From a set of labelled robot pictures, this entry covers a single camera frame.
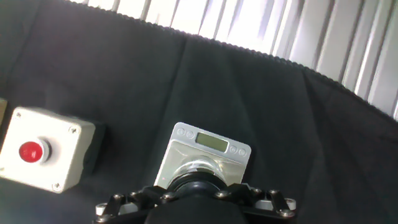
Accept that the black jar lid with knob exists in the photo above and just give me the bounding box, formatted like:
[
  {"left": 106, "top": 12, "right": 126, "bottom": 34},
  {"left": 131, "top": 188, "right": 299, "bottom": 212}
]
[{"left": 167, "top": 171, "right": 229, "bottom": 198}]

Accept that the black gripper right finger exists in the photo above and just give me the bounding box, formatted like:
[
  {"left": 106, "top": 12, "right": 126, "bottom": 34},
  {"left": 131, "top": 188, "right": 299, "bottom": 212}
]
[{"left": 213, "top": 182, "right": 297, "bottom": 224}]

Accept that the white box with red button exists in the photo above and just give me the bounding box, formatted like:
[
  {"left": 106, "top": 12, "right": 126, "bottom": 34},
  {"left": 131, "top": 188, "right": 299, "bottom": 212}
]
[{"left": 0, "top": 106, "right": 106, "bottom": 194}]

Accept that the clear glass jar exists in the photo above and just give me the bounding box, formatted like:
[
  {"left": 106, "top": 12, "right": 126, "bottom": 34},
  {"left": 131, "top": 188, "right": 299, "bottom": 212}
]
[{"left": 172, "top": 155, "right": 228, "bottom": 184}]

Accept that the black cloth with blue print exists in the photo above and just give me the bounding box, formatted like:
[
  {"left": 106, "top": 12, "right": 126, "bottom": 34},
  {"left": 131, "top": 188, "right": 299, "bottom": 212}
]
[{"left": 0, "top": 0, "right": 398, "bottom": 224}]

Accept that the light wooden cube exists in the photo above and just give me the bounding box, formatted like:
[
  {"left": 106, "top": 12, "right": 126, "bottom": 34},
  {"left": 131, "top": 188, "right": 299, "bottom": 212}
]
[{"left": 0, "top": 97, "right": 8, "bottom": 127}]

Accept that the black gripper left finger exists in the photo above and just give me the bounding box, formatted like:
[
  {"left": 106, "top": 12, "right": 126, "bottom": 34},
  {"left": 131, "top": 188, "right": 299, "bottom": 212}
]
[{"left": 95, "top": 185, "right": 178, "bottom": 224}]

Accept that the silver digital scale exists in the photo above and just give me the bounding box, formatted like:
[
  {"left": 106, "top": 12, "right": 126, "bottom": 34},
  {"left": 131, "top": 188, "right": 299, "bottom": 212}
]
[{"left": 153, "top": 121, "right": 252, "bottom": 189}]

